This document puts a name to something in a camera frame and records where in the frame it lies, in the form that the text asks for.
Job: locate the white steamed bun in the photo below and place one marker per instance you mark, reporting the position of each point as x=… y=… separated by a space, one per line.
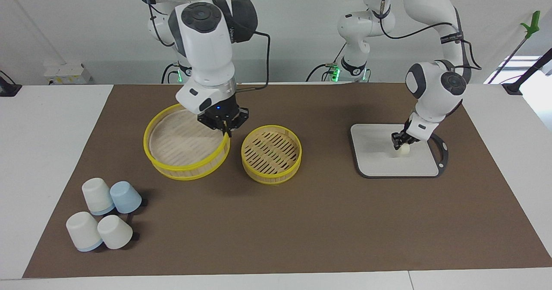
x=404 y=150

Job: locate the light blue plastic cup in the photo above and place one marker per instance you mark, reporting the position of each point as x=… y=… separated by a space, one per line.
x=126 y=196

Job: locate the black table clamp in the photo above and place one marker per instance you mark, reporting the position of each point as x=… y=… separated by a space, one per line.
x=8 y=89

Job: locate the brown table mat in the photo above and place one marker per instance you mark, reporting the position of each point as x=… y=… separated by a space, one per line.
x=302 y=229

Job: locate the white box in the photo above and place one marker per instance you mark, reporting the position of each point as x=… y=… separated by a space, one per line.
x=69 y=73

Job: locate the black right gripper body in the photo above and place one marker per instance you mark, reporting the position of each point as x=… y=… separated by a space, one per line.
x=224 y=115

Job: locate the white plastic cup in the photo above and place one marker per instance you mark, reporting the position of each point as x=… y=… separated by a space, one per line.
x=114 y=231
x=83 y=231
x=97 y=195

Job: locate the yellow bamboo steamer basket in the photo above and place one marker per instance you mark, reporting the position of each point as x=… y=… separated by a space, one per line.
x=271 y=152

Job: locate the green-tipped stick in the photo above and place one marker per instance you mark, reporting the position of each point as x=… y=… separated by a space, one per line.
x=532 y=24

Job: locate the black clamped pole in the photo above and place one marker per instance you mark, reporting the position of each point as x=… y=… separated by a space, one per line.
x=528 y=73

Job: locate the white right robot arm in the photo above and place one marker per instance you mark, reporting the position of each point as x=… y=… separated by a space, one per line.
x=207 y=52

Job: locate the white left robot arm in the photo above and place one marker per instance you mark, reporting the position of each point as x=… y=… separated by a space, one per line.
x=431 y=96

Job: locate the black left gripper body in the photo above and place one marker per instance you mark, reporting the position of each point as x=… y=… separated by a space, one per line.
x=407 y=134

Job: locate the white grey-rimmed cutting board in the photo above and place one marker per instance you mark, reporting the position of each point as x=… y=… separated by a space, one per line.
x=379 y=160

